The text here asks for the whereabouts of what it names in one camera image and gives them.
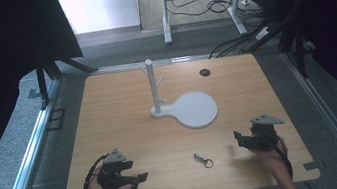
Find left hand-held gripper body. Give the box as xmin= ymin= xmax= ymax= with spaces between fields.
xmin=92 ymin=146 xmax=138 ymax=189

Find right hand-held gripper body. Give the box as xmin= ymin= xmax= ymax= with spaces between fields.
xmin=243 ymin=111 xmax=290 ymax=155

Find person's right hand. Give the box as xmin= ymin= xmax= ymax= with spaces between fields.
xmin=248 ymin=135 xmax=293 ymax=181

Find white peg stand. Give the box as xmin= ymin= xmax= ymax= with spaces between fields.
xmin=138 ymin=49 xmax=222 ymax=137

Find black tape piece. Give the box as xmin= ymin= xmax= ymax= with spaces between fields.
xmin=26 ymin=87 xmax=43 ymax=100
xmin=302 ymin=160 xmax=320 ymax=172

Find white power strip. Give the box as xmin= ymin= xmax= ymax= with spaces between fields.
xmin=253 ymin=26 xmax=272 ymax=42

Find black tripod stand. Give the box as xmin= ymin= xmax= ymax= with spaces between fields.
xmin=232 ymin=0 xmax=337 ymax=88
xmin=31 ymin=46 xmax=104 ymax=111

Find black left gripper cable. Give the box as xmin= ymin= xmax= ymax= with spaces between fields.
xmin=75 ymin=153 xmax=115 ymax=189

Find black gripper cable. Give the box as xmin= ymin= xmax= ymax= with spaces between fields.
xmin=262 ymin=130 xmax=295 ymax=183
xmin=75 ymin=153 xmax=115 ymax=189

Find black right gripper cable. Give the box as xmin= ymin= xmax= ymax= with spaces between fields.
xmin=262 ymin=130 xmax=295 ymax=183

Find silver keychain with ring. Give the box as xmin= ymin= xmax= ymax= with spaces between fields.
xmin=192 ymin=150 xmax=215 ymax=171

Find aluminium rail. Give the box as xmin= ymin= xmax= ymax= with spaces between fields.
xmin=281 ymin=43 xmax=337 ymax=189
xmin=0 ymin=77 xmax=79 ymax=189
xmin=87 ymin=50 xmax=214 ymax=78

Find black table cable grommet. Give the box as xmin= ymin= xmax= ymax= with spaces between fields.
xmin=198 ymin=67 xmax=212 ymax=79

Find black floor cables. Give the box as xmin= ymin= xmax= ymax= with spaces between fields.
xmin=165 ymin=0 xmax=274 ymax=65

